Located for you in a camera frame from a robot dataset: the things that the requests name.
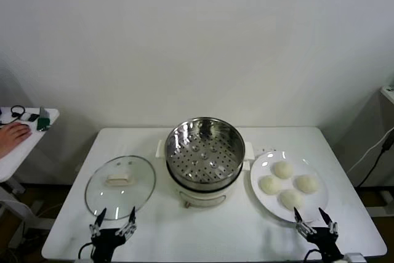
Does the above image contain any stainless steel steamer basket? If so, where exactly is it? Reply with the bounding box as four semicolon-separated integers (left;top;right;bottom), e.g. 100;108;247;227
156;116;255;190

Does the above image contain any white round plate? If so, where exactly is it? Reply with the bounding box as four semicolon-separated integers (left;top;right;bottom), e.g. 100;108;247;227
249;151;329;223

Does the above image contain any black hanging cable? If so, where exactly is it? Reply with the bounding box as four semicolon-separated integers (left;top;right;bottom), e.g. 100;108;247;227
356;130;394;187

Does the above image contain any white steamed baozi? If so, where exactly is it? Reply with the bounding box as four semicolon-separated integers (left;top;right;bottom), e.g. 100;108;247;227
279;188;305;210
260;176;283;195
295;174;320;193
273;161;294;180

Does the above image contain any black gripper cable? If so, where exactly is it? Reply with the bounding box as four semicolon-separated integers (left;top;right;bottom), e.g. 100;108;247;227
303;247;321;263
77;241;95;263

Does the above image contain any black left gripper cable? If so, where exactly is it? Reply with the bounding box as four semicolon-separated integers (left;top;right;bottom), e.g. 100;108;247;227
77;241;95;263

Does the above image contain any white floor cable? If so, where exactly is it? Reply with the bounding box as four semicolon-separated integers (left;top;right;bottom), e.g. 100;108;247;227
36;201;67;218

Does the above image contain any white hanging cable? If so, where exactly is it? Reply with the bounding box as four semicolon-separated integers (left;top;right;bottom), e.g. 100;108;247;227
347;127;394;174

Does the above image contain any black looped cable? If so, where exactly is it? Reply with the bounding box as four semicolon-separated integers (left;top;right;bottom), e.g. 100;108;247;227
10;105;26;119

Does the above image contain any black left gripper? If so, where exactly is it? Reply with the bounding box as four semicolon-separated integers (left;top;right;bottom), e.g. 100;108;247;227
89;206;138;263

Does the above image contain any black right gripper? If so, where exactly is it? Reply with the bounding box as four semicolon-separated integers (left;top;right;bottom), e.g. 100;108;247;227
292;207;344;263

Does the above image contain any green handheld device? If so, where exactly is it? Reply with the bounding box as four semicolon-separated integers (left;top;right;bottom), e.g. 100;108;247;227
36;106;52;132

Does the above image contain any white side table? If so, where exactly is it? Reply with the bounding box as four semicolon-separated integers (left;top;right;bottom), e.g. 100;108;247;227
0;107;60;248

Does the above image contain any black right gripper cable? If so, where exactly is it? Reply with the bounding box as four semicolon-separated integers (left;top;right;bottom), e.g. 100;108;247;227
303;247;321;263

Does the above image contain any glass lid with white handle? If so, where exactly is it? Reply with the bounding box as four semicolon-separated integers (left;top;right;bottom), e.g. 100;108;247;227
84;155;157;221

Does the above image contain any bystander bare hand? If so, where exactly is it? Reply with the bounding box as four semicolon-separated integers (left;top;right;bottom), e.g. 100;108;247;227
0;122;33;159

